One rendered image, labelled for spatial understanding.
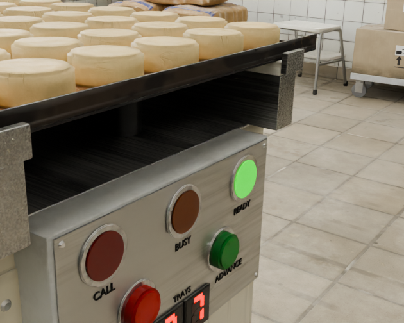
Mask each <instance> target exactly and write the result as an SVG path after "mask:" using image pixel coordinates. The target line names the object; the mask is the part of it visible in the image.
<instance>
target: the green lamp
mask: <svg viewBox="0 0 404 323"><path fill-rule="evenodd" d="M256 176H257V168H256V165H255V163H254V161H252V160H247V161H245V162H244V163H243V164H242V166H241V167H240V169H239V171H238V173H237V177H236V180H235V191H236V194H237V196H238V197H240V198H244V197H246V196H247V195H248V194H249V193H250V191H251V190H252V188H253V186H254V184H255V180H256Z"/></svg>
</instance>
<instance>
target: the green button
mask: <svg viewBox="0 0 404 323"><path fill-rule="evenodd" d="M238 253H239V239H238V237H237V235H235V234H233V233H230V232H224V233H223V234H221V235H220V237H219V238H218V239H217V241H216V243H215V245H214V248H213V251H212V263H213V266H214V267H216V268H218V269H221V270H226V269H228V268H229V267H231V266H232V265H233V263H234V262H235V260H236V259H237V256H238Z"/></svg>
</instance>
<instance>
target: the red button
mask: <svg viewBox="0 0 404 323"><path fill-rule="evenodd" d="M160 303H161V300H160V294H159V292H158V290H157V289H155V288H153V287H151V286H148V285H142V286H140V287H138V288H137V289H136V290H135V291H134V292H133V293H132V295H131V296H130V298H129V299H128V302H127V304H126V307H125V311H124V321H125V323H153V322H154V320H155V319H156V317H157V315H158V312H159V310H160Z"/></svg>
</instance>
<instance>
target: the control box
mask: <svg viewBox="0 0 404 323"><path fill-rule="evenodd" d="M266 154H267V135H263V134H259V133H254V132H250V131H246V130H242V129H236V130H234V131H231V132H229V133H227V134H225V135H222V136H220V137H217V138H215V139H213V140H210V141H208V142H205V143H203V144H201V145H198V146H195V147H193V148H191V149H189V150H186V151H184V152H182V153H179V154H176V155H174V156H172V157H170V158H167V159H165V160H162V161H160V162H158V163H155V164H153V165H150V166H148V167H146V168H143V169H141V170H138V171H136V172H134V173H131V174H128V175H127V176H124V177H122V178H119V179H116V180H115V181H112V182H110V183H107V184H105V185H103V186H100V187H98V188H95V189H93V190H91V191H88V192H86V193H84V194H81V195H79V196H76V197H73V198H72V199H69V200H67V201H64V202H62V203H60V204H57V205H55V206H52V207H50V208H48V209H46V210H43V211H40V212H38V213H36V214H33V215H31V216H29V217H28V219H29V233H30V242H31V245H30V246H28V247H26V248H24V249H21V250H20V251H17V252H16V253H14V262H15V268H17V273H18V280H19V293H20V300H21V313H22V323H125V321H124V311H125V307H126V304H127V302H128V299H129V298H130V296H131V295H132V293H133V292H134V291H135V290H136V289H137V288H138V287H140V286H142V285H148V286H151V287H153V288H155V289H157V290H158V292H159V294H160V300H161V303H160V310H159V312H158V315H157V317H156V319H155V320H154V322H153V323H165V320H166V319H167V318H169V317H170V316H171V315H173V314H174V317H175V316H177V323H192V316H193V315H194V314H192V304H193V303H194V298H195V297H197V296H198V295H199V294H201V293H203V296H204V305H203V306H202V309H203V308H204V317H203V318H202V320H201V323H204V322H205V321H207V320H208V318H209V316H211V315H212V314H213V313H214V312H216V311H217V310H218V309H219V308H220V307H221V306H223V305H224V304H226V303H227V302H228V301H229V300H230V299H231V298H233V297H234V296H235V295H237V294H238V293H239V292H240V291H241V290H243V289H244V288H245V287H247V286H248V285H249V284H250V283H251V282H253V281H254V280H255V279H256V278H257V277H258V268H259V257H260V239H261V229H262V210H263V201H264V182H265V163H266ZM247 160H252V161H254V163H255V165H256V168H257V176H256V180H255V184H254V186H253V188H252V190H251V191H250V193H249V194H248V195H247V196H246V197H244V198H240V197H238V196H237V194H236V191H235V180H236V177H237V173H238V171H239V169H240V167H241V166H242V164H243V163H244V162H246V161H247ZM188 190H193V191H195V192H196V193H197V195H198V197H199V213H198V217H197V219H196V221H195V223H194V225H193V226H192V227H191V228H190V229H189V230H188V231H187V232H185V233H182V234H179V233H177V232H175V230H174V229H173V225H172V215H173V210H174V206H175V204H176V202H177V200H178V199H179V197H180V196H181V195H182V194H183V193H184V192H186V191H188ZM107 231H116V232H118V233H119V234H120V235H121V236H122V239H123V242H124V253H123V257H122V260H121V263H120V265H119V266H118V268H117V270H116V271H115V272H114V273H113V274H112V275H111V276H110V277H109V278H108V279H106V280H104V281H93V280H92V279H90V277H89V276H88V274H87V268H86V262H87V256H88V252H89V250H90V248H91V246H92V244H93V243H94V242H95V240H96V239H97V238H98V237H99V236H100V235H102V234H103V233H105V232H107ZM224 232H230V233H233V234H235V235H237V237H238V239H239V253H238V256H237V259H236V260H235V262H234V263H233V265H232V266H231V267H229V268H228V269H226V270H221V269H218V268H216V267H214V266H213V263H212V251H213V248H214V245H215V243H216V241H217V239H218V238H219V237H220V235H221V234H223V233H224Z"/></svg>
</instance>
